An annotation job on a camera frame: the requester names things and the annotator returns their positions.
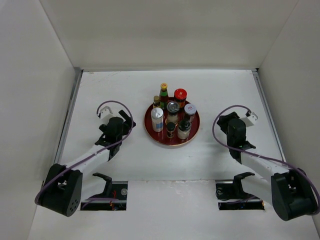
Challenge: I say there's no tall silver lid jar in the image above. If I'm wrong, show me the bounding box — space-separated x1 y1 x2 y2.
150 107 164 133

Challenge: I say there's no small yellow label bottle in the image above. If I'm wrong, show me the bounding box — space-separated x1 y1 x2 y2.
152 95 161 108

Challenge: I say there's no silver lid pepper jar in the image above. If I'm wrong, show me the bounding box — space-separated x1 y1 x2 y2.
184 103 197 123

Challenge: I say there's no black cap small bottle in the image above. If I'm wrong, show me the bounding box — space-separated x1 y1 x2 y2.
177 119 191 140

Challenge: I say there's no small dark spice jar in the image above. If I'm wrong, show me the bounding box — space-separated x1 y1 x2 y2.
166 122 176 139

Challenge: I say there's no green label sauce bottle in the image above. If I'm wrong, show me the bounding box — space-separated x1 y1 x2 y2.
159 83 169 110

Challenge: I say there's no grey lid spice shaker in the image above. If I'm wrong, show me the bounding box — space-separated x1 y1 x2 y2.
166 101 180 125

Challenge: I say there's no red lid sauce jar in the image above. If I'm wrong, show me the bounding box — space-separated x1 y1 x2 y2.
173 88 188 111

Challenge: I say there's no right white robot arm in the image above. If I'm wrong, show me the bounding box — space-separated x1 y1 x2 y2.
213 109 320 221

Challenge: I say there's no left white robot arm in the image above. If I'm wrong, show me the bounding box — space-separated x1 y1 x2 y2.
35 110 136 217

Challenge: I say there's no red round tray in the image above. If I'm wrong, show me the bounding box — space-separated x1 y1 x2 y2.
144 104 201 146

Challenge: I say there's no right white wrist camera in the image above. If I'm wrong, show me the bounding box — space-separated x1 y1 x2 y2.
242 111 258 128

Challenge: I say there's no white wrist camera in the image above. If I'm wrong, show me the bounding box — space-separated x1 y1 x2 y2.
242 111 258 128
98 106 114 125

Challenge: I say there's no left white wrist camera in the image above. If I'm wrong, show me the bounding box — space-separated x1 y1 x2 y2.
98 106 114 125

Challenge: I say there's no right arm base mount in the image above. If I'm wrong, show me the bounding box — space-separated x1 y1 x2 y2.
215 172 265 211

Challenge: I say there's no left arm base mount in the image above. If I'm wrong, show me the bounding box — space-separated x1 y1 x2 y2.
79 172 129 211

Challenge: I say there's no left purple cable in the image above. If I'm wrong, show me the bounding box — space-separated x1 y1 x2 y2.
34 100 134 210

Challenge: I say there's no purple cable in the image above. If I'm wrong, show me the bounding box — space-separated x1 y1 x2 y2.
34 100 134 210
211 104 320 215

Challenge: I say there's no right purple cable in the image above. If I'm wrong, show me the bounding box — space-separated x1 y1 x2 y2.
211 104 320 215

